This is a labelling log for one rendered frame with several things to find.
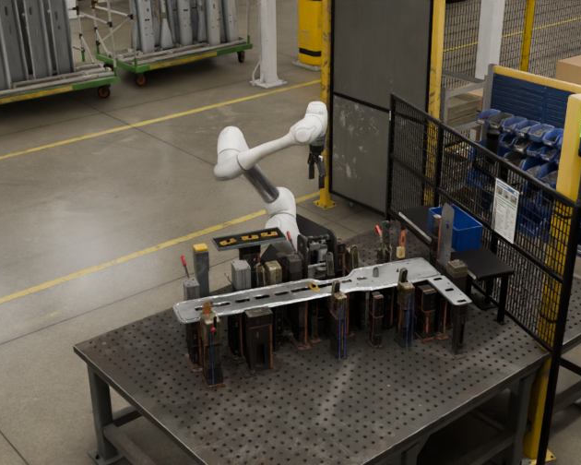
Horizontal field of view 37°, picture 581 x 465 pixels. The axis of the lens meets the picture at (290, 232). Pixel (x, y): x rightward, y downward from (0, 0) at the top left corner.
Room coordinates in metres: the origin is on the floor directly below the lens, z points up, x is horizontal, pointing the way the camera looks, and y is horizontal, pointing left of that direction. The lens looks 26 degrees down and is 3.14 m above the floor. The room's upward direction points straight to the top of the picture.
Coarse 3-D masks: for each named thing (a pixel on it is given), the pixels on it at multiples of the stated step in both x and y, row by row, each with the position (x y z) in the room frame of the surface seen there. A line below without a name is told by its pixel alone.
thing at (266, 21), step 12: (264, 0) 10.98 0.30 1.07; (264, 12) 10.99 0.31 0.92; (264, 24) 10.99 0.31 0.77; (264, 36) 10.99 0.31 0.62; (264, 48) 11.00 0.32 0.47; (276, 48) 11.05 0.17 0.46; (264, 60) 11.00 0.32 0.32; (276, 60) 11.05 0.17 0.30; (264, 72) 11.00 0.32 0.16; (276, 72) 11.05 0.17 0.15; (252, 84) 10.95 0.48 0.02; (264, 84) 10.94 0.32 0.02; (276, 84) 10.94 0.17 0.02
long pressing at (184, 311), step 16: (352, 272) 4.00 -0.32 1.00; (368, 272) 4.00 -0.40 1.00; (384, 272) 4.00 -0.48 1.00; (416, 272) 4.00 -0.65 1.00; (432, 272) 4.00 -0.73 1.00; (256, 288) 3.84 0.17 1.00; (272, 288) 3.84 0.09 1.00; (288, 288) 3.84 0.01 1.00; (320, 288) 3.84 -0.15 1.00; (352, 288) 3.84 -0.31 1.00; (368, 288) 3.84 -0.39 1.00; (384, 288) 3.85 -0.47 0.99; (176, 304) 3.68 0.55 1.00; (192, 304) 3.68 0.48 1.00; (240, 304) 3.68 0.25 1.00; (256, 304) 3.68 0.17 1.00; (272, 304) 3.68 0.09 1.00; (192, 320) 3.54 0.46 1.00
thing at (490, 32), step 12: (492, 0) 8.31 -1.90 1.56; (480, 12) 8.41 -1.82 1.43; (492, 12) 8.30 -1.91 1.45; (480, 24) 8.40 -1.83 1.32; (492, 24) 8.30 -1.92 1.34; (480, 36) 8.39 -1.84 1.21; (492, 36) 8.31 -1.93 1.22; (480, 48) 8.38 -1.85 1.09; (492, 48) 8.32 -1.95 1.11; (480, 60) 8.37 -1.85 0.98; (492, 60) 8.33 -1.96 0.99; (480, 72) 8.36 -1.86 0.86
